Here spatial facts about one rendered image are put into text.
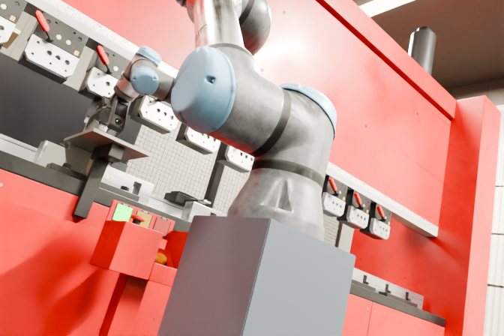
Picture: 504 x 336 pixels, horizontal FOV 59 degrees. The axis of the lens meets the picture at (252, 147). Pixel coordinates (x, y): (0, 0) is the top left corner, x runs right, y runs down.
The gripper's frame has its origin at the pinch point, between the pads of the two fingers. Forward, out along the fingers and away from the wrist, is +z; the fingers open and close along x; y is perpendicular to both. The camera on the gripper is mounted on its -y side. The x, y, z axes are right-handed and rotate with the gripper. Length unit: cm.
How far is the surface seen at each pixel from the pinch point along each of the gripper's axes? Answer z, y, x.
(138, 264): 1.3, -48.2, -10.8
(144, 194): 8.7, -2.8, -24.0
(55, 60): -14.1, 14.4, 19.7
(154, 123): -10.6, 13.0, -18.3
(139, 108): -12.6, 14.7, -11.4
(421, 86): -89, 75, -174
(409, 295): 7, -1, -197
